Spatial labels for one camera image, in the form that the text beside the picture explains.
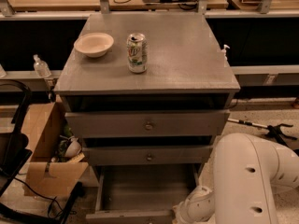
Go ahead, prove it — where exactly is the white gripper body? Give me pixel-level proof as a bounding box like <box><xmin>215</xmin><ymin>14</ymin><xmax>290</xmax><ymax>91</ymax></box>
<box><xmin>173</xmin><ymin>186</ymin><xmax>215</xmax><ymax>224</ymax></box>

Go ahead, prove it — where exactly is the grey bottom drawer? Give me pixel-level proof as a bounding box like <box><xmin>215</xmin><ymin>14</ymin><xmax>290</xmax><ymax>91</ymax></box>
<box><xmin>86</xmin><ymin>164</ymin><xmax>198</xmax><ymax>224</ymax></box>

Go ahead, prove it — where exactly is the grey drawer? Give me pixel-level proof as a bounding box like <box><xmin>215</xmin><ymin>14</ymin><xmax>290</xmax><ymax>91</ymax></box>
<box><xmin>65</xmin><ymin>110</ymin><xmax>229</xmax><ymax>138</ymax></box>
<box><xmin>86</xmin><ymin>164</ymin><xmax>198</xmax><ymax>224</ymax></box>
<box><xmin>83</xmin><ymin>146</ymin><xmax>211</xmax><ymax>166</ymax></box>

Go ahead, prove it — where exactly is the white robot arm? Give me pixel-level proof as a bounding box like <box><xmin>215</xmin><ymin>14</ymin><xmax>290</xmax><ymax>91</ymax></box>
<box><xmin>174</xmin><ymin>133</ymin><xmax>299</xmax><ymax>224</ymax></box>

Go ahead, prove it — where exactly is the grey middle drawer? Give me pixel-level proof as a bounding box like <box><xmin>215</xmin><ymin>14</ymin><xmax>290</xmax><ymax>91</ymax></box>
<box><xmin>83</xmin><ymin>146</ymin><xmax>211</xmax><ymax>166</ymax></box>

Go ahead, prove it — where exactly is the grey top drawer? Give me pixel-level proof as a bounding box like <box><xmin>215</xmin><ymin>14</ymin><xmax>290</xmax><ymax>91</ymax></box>
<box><xmin>65</xmin><ymin>110</ymin><xmax>229</xmax><ymax>138</ymax></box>

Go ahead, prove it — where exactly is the grey drawer cabinet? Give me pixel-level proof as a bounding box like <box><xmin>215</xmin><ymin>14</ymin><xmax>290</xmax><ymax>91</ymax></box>
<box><xmin>55</xmin><ymin>12</ymin><xmax>239</xmax><ymax>187</ymax></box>

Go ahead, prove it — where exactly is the silver black pole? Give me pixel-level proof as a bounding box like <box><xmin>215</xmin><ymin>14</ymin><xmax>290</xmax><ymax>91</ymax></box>
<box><xmin>227</xmin><ymin>119</ymin><xmax>268</xmax><ymax>129</ymax></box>

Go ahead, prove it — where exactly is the black floor stand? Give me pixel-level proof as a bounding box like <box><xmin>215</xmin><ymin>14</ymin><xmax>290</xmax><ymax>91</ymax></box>
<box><xmin>267</xmin><ymin>123</ymin><xmax>296</xmax><ymax>147</ymax></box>

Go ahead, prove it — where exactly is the white cup in box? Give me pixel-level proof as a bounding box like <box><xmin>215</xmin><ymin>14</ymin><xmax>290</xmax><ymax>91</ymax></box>
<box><xmin>64</xmin><ymin>137</ymin><xmax>81</xmax><ymax>159</ymax></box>

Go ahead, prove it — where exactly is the brown cardboard box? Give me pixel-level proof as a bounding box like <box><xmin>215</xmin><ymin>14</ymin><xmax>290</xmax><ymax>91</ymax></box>
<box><xmin>22</xmin><ymin>103</ymin><xmax>88</xmax><ymax>197</ymax></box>

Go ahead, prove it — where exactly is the small white pump bottle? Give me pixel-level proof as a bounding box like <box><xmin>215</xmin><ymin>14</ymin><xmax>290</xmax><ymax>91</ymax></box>
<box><xmin>221</xmin><ymin>44</ymin><xmax>230</xmax><ymax>61</ymax></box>

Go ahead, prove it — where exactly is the green white soda can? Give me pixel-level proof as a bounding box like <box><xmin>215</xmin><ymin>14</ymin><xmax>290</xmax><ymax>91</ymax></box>
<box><xmin>127</xmin><ymin>33</ymin><xmax>148</xmax><ymax>74</ymax></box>

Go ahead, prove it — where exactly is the white bowl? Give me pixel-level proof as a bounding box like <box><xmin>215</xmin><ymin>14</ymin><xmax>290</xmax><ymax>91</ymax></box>
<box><xmin>74</xmin><ymin>33</ymin><xmax>114</xmax><ymax>58</ymax></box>

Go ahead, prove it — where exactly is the clear sanitizer bottle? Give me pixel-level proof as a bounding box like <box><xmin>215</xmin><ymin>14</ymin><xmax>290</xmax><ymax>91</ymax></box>
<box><xmin>33</xmin><ymin>54</ymin><xmax>51</xmax><ymax>78</ymax></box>

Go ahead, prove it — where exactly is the black cable on floor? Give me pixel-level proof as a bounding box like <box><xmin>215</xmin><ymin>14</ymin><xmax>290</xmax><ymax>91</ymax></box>
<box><xmin>12</xmin><ymin>175</ymin><xmax>78</xmax><ymax>220</ymax></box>

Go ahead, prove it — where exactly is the black chair frame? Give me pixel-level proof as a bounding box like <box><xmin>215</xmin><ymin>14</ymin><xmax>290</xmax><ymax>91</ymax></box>
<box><xmin>0</xmin><ymin>79</ymin><xmax>32</xmax><ymax>196</ymax></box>

